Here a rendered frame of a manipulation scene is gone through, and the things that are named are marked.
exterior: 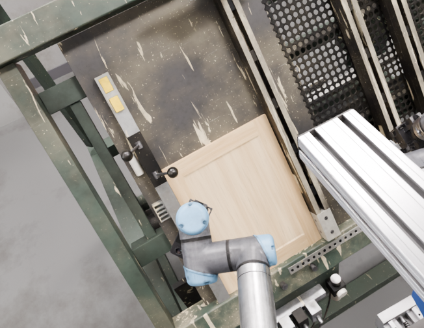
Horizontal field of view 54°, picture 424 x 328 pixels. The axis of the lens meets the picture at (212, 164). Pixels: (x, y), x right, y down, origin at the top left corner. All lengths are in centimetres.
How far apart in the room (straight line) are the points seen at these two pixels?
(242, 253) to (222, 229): 65
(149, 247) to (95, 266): 151
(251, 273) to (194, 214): 18
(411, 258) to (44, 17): 121
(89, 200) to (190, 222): 59
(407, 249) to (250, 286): 49
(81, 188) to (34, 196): 233
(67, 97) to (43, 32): 24
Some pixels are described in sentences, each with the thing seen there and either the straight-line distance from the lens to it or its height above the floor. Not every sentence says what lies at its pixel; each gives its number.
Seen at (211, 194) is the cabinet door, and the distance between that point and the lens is 156.
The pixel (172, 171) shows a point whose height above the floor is 145.
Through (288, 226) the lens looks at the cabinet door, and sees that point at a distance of 171.
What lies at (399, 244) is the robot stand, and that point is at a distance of 49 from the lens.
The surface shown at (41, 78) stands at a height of 142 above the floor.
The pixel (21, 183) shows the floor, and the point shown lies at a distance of 399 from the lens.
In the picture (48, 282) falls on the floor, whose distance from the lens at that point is 325.
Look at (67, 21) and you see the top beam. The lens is 141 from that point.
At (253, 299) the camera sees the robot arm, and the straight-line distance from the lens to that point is 90.
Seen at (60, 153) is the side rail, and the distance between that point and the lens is 146.
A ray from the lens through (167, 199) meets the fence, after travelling 151.
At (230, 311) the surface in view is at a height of 87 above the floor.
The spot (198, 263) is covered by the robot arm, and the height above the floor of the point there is 160.
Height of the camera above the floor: 246
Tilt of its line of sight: 49 degrees down
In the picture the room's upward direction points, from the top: 20 degrees counter-clockwise
